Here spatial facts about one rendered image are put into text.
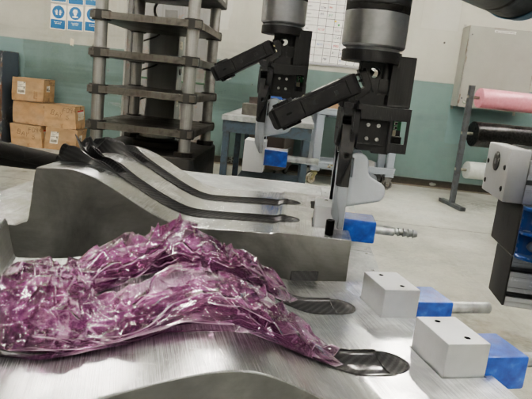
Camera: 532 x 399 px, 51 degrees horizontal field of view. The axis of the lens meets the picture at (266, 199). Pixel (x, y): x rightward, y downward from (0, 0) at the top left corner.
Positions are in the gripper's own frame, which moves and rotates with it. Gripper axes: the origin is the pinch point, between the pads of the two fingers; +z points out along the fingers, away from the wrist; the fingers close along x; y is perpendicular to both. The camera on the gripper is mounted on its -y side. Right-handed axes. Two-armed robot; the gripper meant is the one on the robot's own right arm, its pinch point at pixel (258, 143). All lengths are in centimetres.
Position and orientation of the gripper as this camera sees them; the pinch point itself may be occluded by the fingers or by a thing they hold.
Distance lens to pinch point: 99.7
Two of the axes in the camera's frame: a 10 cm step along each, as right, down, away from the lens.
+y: 9.9, 1.2, -0.5
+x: 0.7, -1.9, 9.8
